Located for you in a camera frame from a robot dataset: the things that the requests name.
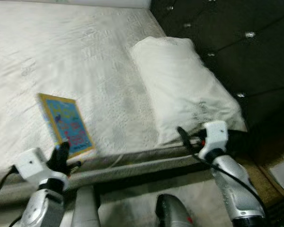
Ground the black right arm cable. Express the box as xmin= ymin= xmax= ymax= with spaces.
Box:
xmin=177 ymin=137 xmax=268 ymax=223

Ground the silver robot leg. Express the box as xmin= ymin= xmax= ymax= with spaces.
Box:
xmin=155 ymin=194 xmax=195 ymax=227
xmin=71 ymin=185 xmax=102 ymax=227

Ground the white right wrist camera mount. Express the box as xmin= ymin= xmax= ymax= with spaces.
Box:
xmin=198 ymin=121 xmax=228 ymax=160

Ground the silver robot right leg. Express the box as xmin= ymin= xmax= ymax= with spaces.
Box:
xmin=155 ymin=194 xmax=195 ymax=227

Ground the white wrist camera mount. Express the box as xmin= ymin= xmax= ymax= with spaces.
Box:
xmin=198 ymin=121 xmax=228 ymax=160
xmin=14 ymin=148 xmax=55 ymax=183

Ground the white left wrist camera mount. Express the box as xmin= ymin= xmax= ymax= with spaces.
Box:
xmin=14 ymin=148 xmax=55 ymax=183

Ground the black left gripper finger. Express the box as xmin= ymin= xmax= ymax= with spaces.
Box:
xmin=53 ymin=140 xmax=71 ymax=164

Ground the white pillow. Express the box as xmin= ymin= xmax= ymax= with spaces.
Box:
xmin=131 ymin=36 xmax=248 ymax=145

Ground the black tufted headboard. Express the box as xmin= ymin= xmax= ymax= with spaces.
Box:
xmin=150 ymin=0 xmax=284 ymax=166

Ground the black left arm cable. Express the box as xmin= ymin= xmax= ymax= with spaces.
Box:
xmin=0 ymin=166 xmax=18 ymax=227

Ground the grey quilted mattress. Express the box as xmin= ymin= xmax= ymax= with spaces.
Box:
xmin=0 ymin=0 xmax=247 ymax=209

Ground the silver robot left leg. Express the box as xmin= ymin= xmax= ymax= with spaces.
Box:
xmin=71 ymin=185 xmax=102 ymax=227

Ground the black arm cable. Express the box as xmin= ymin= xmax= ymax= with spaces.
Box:
xmin=0 ymin=166 xmax=18 ymax=227
xmin=177 ymin=137 xmax=268 ymax=223

